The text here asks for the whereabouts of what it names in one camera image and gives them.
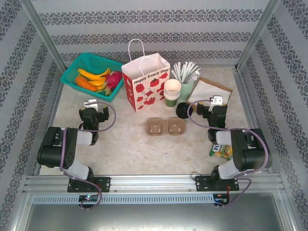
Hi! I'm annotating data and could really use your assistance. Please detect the black plastic cup lid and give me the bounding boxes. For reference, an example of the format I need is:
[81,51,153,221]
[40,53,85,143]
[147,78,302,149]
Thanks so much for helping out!
[176,102,193,116]

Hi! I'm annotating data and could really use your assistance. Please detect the brown pulp cup carrier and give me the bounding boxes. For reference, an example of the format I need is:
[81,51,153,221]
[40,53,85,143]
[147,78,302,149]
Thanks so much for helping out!
[145,116,187,136]

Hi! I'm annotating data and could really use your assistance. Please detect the printed paper gift bag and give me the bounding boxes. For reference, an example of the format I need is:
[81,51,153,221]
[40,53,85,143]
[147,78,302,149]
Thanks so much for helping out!
[121,38,171,113]

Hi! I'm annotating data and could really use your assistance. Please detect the stack of white napkins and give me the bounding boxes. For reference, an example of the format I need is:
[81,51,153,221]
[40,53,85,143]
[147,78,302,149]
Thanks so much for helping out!
[188,80,231,108]

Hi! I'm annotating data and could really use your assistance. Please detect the orange toy fruit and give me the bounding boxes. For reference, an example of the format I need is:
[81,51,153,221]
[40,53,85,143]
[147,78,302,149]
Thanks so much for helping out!
[75,76,98,92]

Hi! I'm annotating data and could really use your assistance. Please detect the green candy bag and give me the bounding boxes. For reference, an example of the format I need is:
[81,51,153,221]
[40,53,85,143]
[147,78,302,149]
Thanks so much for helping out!
[209,143,233,161]

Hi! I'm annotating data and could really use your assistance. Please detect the yellow banana bunch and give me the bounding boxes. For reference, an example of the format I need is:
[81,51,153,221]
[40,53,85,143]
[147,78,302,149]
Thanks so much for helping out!
[77,68,112,89]

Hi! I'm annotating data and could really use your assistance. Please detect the mint green straw holder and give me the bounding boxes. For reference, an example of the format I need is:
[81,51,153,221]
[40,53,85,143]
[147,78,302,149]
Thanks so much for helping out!
[179,79,196,103]

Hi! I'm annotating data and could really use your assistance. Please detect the white paper-wrapped straw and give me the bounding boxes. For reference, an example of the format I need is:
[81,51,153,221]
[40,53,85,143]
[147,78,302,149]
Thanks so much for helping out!
[182,61,190,82]
[191,67,202,84]
[173,63,185,82]
[171,69,183,83]
[189,61,196,82]

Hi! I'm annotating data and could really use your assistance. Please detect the pink dragon fruit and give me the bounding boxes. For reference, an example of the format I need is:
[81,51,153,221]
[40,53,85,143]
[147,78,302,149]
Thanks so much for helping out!
[101,70,124,96]

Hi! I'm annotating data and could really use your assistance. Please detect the stack of green paper cups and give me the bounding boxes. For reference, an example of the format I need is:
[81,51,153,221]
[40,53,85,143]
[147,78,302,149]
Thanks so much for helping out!
[164,86,181,108]

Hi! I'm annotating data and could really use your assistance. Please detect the teal plastic basket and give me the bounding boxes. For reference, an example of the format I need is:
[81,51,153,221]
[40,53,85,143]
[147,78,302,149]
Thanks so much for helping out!
[60,52,125,103]

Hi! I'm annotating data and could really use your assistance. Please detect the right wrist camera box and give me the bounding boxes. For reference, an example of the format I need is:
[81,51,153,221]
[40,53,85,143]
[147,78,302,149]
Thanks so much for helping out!
[208,95,224,112]

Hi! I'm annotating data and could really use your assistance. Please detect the aluminium table edge rail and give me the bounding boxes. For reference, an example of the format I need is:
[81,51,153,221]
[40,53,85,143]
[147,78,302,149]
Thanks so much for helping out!
[33,69,64,176]
[233,68,274,174]

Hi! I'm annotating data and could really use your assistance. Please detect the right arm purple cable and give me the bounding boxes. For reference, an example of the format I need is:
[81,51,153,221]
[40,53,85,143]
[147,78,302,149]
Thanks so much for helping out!
[187,97,269,209]

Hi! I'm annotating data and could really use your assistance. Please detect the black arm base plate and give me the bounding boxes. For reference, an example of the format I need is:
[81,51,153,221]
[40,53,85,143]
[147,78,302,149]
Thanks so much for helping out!
[195,175,240,192]
[67,177,111,193]

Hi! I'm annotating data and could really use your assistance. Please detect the aluminium frame post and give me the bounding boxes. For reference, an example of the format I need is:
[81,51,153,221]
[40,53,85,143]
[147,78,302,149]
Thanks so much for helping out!
[236,0,282,71]
[19,0,68,72]

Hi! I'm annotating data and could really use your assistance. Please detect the aluminium mounting rail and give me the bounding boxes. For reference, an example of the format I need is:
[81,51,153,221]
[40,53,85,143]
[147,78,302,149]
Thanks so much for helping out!
[23,174,286,193]

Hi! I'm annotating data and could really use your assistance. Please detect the grey slotted cable duct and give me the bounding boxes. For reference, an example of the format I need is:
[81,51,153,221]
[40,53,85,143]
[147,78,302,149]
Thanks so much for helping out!
[32,194,215,204]

